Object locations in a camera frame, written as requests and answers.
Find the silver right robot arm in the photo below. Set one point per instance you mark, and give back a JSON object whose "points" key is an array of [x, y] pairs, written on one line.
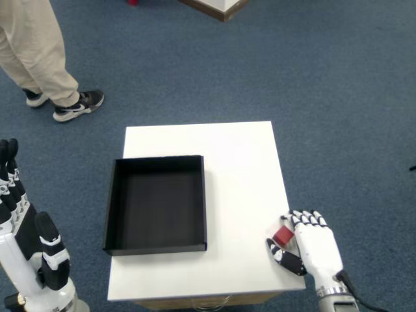
{"points": [[338, 304]]}

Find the red cube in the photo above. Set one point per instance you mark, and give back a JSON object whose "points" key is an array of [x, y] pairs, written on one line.
{"points": [[283, 235]]}

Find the white top wooden table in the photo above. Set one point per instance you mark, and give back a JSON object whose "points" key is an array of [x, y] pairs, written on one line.
{"points": [[195, 139]]}

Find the black open box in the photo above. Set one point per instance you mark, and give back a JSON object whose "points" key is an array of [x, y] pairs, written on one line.
{"points": [[157, 208]]}

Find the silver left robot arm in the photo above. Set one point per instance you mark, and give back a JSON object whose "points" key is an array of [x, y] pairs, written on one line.
{"points": [[79, 305]]}

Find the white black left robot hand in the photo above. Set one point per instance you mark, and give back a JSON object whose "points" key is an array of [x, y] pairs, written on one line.
{"points": [[16, 260]]}

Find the beige trousers of person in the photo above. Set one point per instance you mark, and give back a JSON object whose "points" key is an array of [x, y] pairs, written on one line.
{"points": [[31, 48]]}

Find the white cabinet with wooden base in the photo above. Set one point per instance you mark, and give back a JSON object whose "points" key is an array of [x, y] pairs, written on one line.
{"points": [[219, 5]]}

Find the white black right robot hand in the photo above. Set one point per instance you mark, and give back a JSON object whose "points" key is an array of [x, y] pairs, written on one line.
{"points": [[318, 247]]}

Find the black white sneaker with swoosh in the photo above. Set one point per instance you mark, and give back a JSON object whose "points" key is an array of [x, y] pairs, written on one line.
{"points": [[77, 109]]}

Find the small red object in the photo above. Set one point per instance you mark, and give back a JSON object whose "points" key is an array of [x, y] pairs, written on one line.
{"points": [[133, 2]]}

